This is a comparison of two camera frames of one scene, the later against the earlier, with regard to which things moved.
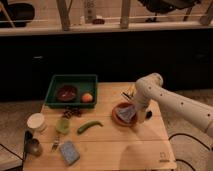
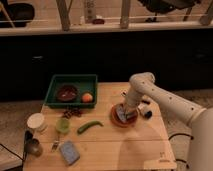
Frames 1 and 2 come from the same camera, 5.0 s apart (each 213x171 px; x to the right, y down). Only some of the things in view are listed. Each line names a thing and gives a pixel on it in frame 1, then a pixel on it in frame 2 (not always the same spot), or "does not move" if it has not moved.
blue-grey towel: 126,112 does not move
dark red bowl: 67,93 does not move
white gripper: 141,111 to 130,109
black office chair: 162,6 does not move
